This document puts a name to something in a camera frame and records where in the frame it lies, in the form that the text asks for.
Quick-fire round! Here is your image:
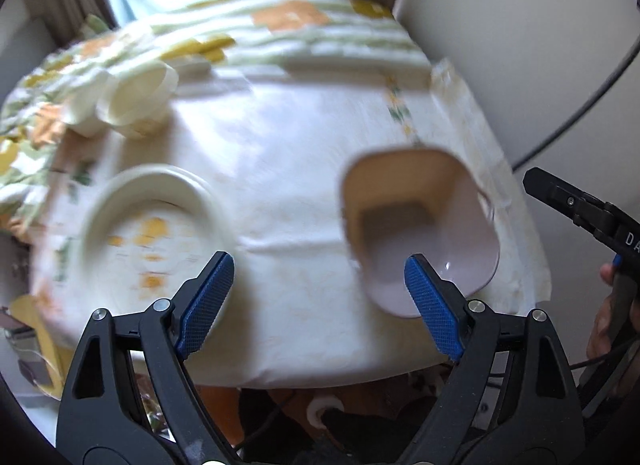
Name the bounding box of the white floral tablecloth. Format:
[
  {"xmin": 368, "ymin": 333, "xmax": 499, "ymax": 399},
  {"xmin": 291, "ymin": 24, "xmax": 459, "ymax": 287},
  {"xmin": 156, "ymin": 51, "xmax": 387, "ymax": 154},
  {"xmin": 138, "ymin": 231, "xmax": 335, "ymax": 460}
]
[{"xmin": 30, "ymin": 59, "xmax": 552, "ymax": 391}]

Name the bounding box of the cartoon print plate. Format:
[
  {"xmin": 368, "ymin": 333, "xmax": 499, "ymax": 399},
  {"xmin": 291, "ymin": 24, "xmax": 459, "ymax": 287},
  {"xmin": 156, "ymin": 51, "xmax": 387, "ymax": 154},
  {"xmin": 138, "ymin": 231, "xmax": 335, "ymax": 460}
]
[{"xmin": 80, "ymin": 165, "xmax": 227, "ymax": 346}]

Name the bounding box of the black curved rod stand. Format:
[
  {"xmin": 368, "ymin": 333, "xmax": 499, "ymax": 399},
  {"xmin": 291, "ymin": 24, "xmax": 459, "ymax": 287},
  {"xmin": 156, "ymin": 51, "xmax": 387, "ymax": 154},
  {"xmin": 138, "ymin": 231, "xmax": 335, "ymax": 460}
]
[{"xmin": 509, "ymin": 40, "xmax": 640, "ymax": 168}]

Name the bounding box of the floral striped blanket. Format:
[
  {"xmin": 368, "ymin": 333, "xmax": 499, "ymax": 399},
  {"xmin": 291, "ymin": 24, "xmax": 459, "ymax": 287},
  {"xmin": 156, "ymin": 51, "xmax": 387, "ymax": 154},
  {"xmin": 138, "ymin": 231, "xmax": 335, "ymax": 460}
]
[{"xmin": 0, "ymin": 0, "xmax": 434, "ymax": 238}]

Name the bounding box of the cream round bowl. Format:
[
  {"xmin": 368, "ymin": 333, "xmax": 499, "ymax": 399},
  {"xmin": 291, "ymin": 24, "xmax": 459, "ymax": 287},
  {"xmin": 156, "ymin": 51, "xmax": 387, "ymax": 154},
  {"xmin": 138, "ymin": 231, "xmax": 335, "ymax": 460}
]
[{"xmin": 95, "ymin": 61, "xmax": 179, "ymax": 139}]

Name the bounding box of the pink square bowl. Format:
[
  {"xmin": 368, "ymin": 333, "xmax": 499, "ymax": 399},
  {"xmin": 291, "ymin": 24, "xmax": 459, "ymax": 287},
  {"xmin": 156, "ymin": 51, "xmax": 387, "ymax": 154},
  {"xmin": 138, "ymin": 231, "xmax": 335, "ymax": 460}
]
[{"xmin": 341, "ymin": 146, "xmax": 502, "ymax": 319}]

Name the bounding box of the person's right hand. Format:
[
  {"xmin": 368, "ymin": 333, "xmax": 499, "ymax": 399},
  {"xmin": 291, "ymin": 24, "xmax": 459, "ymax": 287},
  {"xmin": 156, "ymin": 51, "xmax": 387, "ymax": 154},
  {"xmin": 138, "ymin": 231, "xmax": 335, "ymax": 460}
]
[{"xmin": 586, "ymin": 264, "xmax": 632, "ymax": 397}]

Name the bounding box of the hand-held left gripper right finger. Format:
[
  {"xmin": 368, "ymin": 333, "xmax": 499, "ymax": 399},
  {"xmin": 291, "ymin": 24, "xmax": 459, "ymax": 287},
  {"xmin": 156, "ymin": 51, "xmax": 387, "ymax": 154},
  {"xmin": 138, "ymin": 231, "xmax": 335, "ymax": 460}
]
[{"xmin": 403, "ymin": 253, "xmax": 586, "ymax": 465}]

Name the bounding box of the white round bowl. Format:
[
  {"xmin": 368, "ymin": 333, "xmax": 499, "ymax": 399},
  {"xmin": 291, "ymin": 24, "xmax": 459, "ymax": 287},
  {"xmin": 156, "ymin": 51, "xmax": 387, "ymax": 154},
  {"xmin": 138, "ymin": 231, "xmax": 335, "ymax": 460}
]
[{"xmin": 64, "ymin": 70, "xmax": 112, "ymax": 136}]

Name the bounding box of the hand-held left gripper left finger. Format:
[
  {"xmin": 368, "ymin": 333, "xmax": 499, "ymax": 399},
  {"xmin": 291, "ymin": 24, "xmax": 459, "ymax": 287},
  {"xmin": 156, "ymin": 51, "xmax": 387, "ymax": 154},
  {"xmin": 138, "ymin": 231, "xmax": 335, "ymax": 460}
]
[{"xmin": 56, "ymin": 251, "xmax": 242, "ymax": 465}]

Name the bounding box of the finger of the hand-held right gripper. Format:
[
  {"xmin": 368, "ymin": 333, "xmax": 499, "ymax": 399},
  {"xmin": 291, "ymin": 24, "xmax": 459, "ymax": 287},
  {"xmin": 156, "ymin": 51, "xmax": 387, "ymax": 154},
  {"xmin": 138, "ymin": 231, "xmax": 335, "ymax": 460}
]
[{"xmin": 522, "ymin": 167, "xmax": 623, "ymax": 247}]

